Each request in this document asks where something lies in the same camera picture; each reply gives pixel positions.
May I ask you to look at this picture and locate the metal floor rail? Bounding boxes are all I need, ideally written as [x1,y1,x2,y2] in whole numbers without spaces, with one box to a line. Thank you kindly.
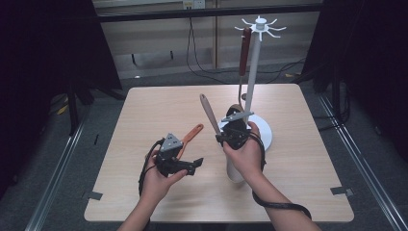
[25,121,86,231]
[317,94,408,231]

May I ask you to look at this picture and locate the beige silicone spoon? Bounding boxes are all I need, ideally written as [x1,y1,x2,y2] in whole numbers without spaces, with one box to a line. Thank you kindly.
[199,93,246,185]

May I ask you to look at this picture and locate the person's left hand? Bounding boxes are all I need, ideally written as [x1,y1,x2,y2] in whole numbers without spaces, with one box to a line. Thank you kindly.
[140,150,189,206]

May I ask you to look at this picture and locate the black hanging wall cable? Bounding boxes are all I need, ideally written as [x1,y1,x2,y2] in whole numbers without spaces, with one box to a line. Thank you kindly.
[187,17,225,85]

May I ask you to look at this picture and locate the black metal stand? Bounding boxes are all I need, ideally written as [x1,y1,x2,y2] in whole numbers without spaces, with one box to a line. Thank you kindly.
[65,76,126,136]

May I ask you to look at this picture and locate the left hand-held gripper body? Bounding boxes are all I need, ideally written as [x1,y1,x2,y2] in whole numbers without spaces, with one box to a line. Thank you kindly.
[155,133,196,177]

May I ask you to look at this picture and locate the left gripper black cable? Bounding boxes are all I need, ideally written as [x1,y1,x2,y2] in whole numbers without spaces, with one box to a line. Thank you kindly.
[138,138,166,196]

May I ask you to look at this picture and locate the grey tape marker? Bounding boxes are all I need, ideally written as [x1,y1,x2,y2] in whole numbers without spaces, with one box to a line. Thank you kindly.
[330,186,355,197]
[82,191,104,201]

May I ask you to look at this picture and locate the black curtain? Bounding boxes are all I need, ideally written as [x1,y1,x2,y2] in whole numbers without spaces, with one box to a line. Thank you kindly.
[301,0,408,162]
[0,0,123,193]

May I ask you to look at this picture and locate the white utensil rack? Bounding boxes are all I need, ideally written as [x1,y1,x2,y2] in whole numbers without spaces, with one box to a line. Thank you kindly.
[217,14,288,152]

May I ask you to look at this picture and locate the metal ladle with brown handle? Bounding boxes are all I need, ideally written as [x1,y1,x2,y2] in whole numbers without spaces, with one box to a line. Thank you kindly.
[229,27,253,114]

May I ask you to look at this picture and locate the wall power outlet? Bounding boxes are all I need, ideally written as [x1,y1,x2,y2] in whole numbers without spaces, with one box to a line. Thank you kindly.
[182,0,206,10]

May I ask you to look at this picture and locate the orange handled utensil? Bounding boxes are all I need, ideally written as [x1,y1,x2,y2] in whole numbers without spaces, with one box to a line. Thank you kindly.
[176,123,205,160]

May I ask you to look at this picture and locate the black floor cable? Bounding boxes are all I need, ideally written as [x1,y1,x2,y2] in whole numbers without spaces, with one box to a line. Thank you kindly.
[266,57,306,85]

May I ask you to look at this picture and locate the person's right hand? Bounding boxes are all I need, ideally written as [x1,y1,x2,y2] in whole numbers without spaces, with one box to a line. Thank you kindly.
[222,121,266,185]

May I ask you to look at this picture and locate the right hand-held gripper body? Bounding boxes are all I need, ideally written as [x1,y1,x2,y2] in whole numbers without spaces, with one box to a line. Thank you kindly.
[220,105,255,151]

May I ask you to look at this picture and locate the black horizontal bar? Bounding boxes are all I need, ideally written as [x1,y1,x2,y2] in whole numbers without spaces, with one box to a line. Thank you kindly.
[95,3,323,23]

